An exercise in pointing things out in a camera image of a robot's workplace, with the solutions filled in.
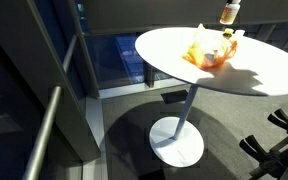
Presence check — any white pill bottle orange label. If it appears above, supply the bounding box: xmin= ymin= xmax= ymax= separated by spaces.
xmin=219 ymin=0 xmax=243 ymax=26

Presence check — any dark bottle yellow cap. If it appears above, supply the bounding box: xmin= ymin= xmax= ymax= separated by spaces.
xmin=223 ymin=28 xmax=235 ymax=38

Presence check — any white bottle blue logo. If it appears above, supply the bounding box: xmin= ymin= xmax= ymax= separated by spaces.
xmin=233 ymin=29 xmax=247 ymax=41

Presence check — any black floor plate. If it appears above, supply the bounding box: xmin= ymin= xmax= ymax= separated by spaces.
xmin=160 ymin=89 xmax=189 ymax=105

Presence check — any orange plastic bag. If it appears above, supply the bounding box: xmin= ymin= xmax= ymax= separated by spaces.
xmin=182 ymin=23 xmax=239 ymax=71

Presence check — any short metal handrail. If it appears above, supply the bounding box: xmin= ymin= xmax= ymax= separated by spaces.
xmin=61 ymin=34 xmax=79 ymax=73

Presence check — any long metal handrail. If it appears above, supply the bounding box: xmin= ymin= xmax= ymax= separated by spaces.
xmin=22 ymin=85 xmax=63 ymax=180

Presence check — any white table pedestal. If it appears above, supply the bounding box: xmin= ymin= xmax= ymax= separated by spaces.
xmin=148 ymin=83 xmax=206 ymax=169

